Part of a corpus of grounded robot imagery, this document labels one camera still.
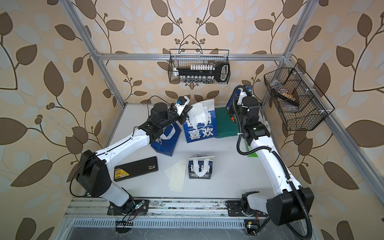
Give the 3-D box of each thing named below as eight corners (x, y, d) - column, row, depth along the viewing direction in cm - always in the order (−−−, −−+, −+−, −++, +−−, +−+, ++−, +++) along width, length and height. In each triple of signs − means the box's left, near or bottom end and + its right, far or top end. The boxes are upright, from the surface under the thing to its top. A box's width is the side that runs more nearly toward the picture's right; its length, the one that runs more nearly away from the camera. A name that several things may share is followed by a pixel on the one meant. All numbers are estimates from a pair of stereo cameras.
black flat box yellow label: (114, 182, 85) (112, 180, 83) (115, 167, 90) (114, 165, 88) (158, 171, 89) (157, 169, 87) (157, 157, 94) (156, 155, 92)
